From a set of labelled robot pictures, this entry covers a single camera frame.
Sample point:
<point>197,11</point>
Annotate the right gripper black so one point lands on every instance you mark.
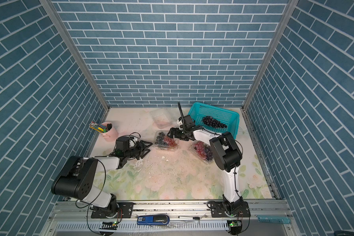
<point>177,130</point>

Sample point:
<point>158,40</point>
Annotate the teal metal bracket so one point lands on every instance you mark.
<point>274,219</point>

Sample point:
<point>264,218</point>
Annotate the black grape bunch lower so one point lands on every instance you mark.
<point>211,122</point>

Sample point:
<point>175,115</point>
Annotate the blue black handheld device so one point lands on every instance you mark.
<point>153,220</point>

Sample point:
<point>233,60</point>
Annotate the red grape bunch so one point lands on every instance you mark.
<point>170,143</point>
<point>199,148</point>

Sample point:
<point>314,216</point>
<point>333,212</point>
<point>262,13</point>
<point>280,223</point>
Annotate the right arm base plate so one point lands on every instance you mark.
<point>223,209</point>

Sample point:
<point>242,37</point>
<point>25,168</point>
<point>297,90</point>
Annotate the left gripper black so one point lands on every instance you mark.
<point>141,150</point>

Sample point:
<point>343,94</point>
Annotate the black marker pen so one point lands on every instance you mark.
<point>189,218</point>

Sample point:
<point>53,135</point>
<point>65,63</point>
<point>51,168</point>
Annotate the aluminium front rail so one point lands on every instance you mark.
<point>68,220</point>

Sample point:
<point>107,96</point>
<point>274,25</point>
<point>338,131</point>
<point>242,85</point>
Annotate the coloured pens bundle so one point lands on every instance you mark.
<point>98,127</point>

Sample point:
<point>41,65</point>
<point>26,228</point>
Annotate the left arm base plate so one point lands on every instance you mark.
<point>117,210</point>

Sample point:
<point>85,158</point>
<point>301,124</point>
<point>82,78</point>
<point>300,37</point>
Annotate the teal plastic basket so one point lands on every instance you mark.
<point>230,118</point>

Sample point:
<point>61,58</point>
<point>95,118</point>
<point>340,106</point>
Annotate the pink pen cup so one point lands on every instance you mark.
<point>111,133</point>

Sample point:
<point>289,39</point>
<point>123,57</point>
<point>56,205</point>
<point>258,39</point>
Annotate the dark purple grape bunch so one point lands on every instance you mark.
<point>208,155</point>

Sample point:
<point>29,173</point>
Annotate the clear clamshell container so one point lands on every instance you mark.
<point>164,148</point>
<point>195,153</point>
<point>165,117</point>

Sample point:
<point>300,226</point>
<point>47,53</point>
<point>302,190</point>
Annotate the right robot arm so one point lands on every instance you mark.
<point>226,154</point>

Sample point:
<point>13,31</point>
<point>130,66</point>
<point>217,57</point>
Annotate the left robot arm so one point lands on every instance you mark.
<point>76,178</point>

